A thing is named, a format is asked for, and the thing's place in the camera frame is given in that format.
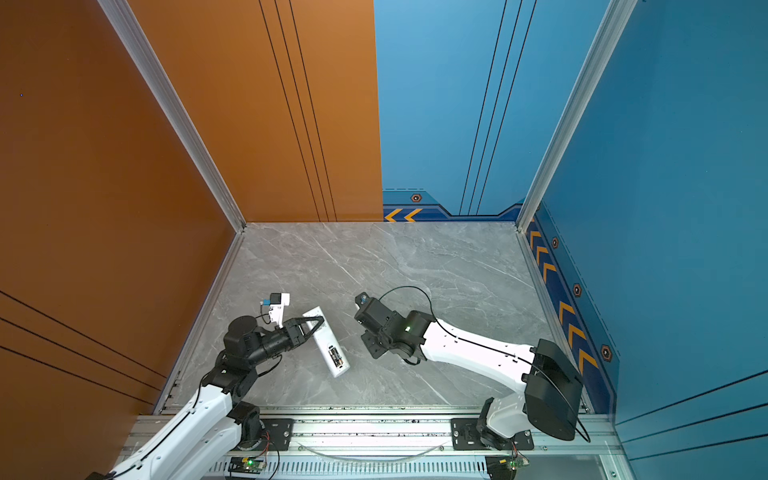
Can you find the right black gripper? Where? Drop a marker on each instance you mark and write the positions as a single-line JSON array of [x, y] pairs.
[[375, 352]]

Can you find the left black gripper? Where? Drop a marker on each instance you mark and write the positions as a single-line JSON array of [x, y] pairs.
[[293, 331]]

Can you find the black battery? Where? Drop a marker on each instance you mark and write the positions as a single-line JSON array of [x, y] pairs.
[[336, 357]]

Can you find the white remote control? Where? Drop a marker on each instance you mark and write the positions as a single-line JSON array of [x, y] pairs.
[[324, 338]]

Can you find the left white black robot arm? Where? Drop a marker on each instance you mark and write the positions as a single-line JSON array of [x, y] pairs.
[[217, 418]]

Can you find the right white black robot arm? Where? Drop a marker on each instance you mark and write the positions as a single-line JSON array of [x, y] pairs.
[[546, 388]]

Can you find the left circuit board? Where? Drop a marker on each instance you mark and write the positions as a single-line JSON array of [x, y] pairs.
[[246, 465]]

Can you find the circuit board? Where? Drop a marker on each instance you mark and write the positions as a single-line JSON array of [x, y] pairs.
[[505, 467], [246, 465]]

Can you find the right circuit board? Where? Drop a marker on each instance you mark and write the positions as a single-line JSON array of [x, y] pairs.
[[505, 467]]

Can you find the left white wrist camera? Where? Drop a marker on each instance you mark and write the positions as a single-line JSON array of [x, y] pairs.
[[272, 309]]

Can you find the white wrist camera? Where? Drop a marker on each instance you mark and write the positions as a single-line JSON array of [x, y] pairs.
[[361, 299], [272, 309]]

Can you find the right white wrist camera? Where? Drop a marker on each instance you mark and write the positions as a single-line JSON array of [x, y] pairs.
[[361, 299]]

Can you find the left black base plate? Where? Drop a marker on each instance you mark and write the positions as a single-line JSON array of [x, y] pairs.
[[279, 433]]

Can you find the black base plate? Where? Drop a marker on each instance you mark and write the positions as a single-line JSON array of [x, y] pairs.
[[279, 433], [467, 434]]

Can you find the aluminium front rail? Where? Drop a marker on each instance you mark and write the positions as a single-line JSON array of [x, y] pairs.
[[412, 442]]

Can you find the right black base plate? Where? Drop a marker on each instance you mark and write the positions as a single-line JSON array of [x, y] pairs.
[[467, 434]]

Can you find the left aluminium corner post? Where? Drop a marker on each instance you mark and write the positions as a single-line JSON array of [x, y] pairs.
[[133, 38]]

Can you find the aluminium corner post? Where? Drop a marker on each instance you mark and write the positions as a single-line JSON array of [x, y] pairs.
[[133, 38], [606, 39]]

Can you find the right aluminium corner post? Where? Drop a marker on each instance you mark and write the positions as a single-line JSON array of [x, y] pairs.
[[606, 39]]

